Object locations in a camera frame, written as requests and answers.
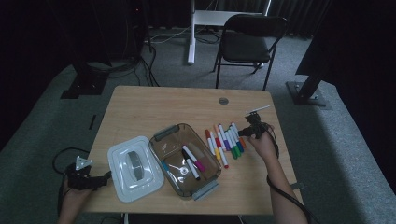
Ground white desk frame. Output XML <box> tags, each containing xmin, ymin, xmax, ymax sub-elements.
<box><xmin>186</xmin><ymin>0</ymin><xmax>272</xmax><ymax>65</ymax></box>

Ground light green marker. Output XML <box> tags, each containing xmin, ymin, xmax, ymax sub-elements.
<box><xmin>227</xmin><ymin>128</ymin><xmax>242</xmax><ymax>158</ymax></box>

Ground white floor cable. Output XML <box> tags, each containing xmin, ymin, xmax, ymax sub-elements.
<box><xmin>144</xmin><ymin>26</ymin><xmax>192</xmax><ymax>45</ymax></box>

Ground red marker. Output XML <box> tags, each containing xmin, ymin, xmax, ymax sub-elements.
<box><xmin>205</xmin><ymin>129</ymin><xmax>217</xmax><ymax>156</ymax></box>
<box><xmin>215</xmin><ymin>138</ymin><xmax>230</xmax><ymax>170</ymax></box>

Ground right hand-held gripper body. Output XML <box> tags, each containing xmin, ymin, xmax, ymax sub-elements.
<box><xmin>244</xmin><ymin>105</ymin><xmax>271</xmax><ymax>140</ymax></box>

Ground white lid with grey handle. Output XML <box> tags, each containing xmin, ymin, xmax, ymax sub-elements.
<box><xmin>106</xmin><ymin>135</ymin><xmax>165</xmax><ymax>203</ymax></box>

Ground pink marker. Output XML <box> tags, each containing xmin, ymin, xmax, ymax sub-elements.
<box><xmin>181</xmin><ymin>144</ymin><xmax>206</xmax><ymax>173</ymax></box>

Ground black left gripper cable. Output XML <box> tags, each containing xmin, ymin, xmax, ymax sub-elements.
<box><xmin>51</xmin><ymin>147</ymin><xmax>92</xmax><ymax>217</ymax></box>

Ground orange marker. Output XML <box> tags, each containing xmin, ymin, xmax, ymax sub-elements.
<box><xmin>232</xmin><ymin>121</ymin><xmax>248</xmax><ymax>149</ymax></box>

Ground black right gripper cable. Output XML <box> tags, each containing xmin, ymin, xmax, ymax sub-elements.
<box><xmin>265</xmin><ymin>124</ymin><xmax>313</xmax><ymax>224</ymax></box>

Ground black marker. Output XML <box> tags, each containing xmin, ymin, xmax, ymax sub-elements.
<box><xmin>181</xmin><ymin>149</ymin><xmax>202</xmax><ymax>181</ymax></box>

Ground dark equipment with red light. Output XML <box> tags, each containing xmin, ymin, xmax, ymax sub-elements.
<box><xmin>92</xmin><ymin>0</ymin><xmax>148</xmax><ymax>63</ymax></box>

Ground black floor cables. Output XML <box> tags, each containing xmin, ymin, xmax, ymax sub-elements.
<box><xmin>108</xmin><ymin>43</ymin><xmax>162</xmax><ymax>88</ymax></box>

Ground person's right hand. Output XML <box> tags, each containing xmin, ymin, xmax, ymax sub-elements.
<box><xmin>247</xmin><ymin>125</ymin><xmax>279</xmax><ymax>161</ymax></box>

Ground yellow marker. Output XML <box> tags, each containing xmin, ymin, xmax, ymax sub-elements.
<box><xmin>209</xmin><ymin>131</ymin><xmax>222</xmax><ymax>161</ymax></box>

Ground peach marker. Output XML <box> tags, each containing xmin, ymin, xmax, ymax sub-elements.
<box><xmin>213</xmin><ymin>124</ymin><xmax>226</xmax><ymax>152</ymax></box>

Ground black folding chair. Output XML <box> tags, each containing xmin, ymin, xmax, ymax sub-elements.
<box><xmin>212</xmin><ymin>13</ymin><xmax>289</xmax><ymax>91</ymax></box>

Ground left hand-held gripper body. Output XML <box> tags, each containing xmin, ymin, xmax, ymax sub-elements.
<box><xmin>64</xmin><ymin>155</ymin><xmax>96</xmax><ymax>191</ymax></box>

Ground purple marker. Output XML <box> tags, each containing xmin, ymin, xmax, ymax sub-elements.
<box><xmin>218</xmin><ymin>123</ymin><xmax>232</xmax><ymax>152</ymax></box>

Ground light blue marker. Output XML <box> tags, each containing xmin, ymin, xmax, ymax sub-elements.
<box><xmin>160</xmin><ymin>160</ymin><xmax>182</xmax><ymax>191</ymax></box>

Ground brown transparent plastic box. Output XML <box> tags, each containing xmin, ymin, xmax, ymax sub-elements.
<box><xmin>148</xmin><ymin>122</ymin><xmax>222</xmax><ymax>202</ymax></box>

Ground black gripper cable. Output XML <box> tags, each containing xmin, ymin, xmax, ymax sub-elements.
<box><xmin>51</xmin><ymin>147</ymin><xmax>92</xmax><ymax>217</ymax></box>
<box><xmin>265</xmin><ymin>124</ymin><xmax>313</xmax><ymax>224</ymax></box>

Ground person's left hand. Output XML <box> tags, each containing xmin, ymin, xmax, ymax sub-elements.
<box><xmin>59</xmin><ymin>188</ymin><xmax>93</xmax><ymax>217</ymax></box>

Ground black stand with base plate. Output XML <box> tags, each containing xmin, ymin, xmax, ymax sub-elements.
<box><xmin>60</xmin><ymin>60</ymin><xmax>110</xmax><ymax>100</ymax></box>
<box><xmin>285</xmin><ymin>36</ymin><xmax>331</xmax><ymax>107</ymax></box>

